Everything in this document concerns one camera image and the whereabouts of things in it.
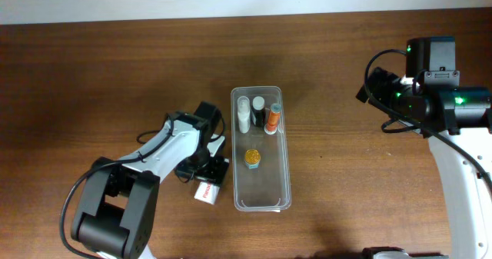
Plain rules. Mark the clear plastic container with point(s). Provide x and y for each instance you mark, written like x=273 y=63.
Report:
x=268 y=187

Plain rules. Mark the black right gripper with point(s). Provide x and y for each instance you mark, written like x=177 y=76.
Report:
x=388 y=81

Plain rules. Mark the white Panadol box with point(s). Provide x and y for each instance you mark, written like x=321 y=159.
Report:
x=207 y=192

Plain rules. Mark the orange tablet tube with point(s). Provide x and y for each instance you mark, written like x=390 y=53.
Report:
x=271 y=125

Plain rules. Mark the white pump bottle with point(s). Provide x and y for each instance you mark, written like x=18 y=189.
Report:
x=244 y=114

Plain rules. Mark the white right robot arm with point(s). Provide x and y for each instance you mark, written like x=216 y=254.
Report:
x=456 y=122

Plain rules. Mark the gold lid small jar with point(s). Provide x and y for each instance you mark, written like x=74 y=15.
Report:
x=252 y=158

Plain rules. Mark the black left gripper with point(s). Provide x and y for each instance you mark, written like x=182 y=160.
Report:
x=215 y=172

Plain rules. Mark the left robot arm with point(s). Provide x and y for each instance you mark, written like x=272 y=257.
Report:
x=110 y=210

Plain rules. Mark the dark bottle white cap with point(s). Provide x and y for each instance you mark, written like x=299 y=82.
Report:
x=258 y=111

